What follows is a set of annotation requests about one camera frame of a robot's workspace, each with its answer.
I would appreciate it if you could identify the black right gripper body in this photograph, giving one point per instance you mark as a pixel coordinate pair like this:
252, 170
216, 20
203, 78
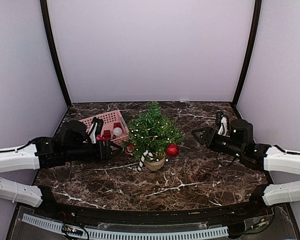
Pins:
231, 148

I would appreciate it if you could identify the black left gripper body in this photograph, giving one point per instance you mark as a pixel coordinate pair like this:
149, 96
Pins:
77, 153

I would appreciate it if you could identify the red santa ornament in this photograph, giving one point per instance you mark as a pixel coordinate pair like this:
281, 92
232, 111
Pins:
130, 150

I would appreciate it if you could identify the pink plastic basket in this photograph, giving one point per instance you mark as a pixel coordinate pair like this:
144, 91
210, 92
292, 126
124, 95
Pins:
111, 120

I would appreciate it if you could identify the red white candy cane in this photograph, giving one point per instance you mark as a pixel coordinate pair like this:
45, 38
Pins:
143, 158

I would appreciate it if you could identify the red ball ornament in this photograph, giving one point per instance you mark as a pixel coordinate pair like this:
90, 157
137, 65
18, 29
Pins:
172, 150

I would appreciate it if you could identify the small green christmas tree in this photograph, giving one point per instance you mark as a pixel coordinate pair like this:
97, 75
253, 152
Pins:
152, 131

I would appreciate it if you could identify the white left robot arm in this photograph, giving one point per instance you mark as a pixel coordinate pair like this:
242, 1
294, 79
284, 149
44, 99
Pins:
22, 158

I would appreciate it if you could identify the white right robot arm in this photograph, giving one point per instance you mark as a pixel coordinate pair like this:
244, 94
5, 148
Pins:
277, 160

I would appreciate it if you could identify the beige tree pot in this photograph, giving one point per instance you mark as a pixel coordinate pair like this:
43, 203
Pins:
155, 165

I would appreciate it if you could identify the white ball ornament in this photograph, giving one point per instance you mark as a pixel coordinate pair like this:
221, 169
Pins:
117, 131

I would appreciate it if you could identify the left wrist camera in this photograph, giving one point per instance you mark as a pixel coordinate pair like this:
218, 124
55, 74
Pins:
94, 130

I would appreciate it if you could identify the white slotted cable duct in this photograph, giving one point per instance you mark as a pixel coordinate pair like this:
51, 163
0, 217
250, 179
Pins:
75, 232

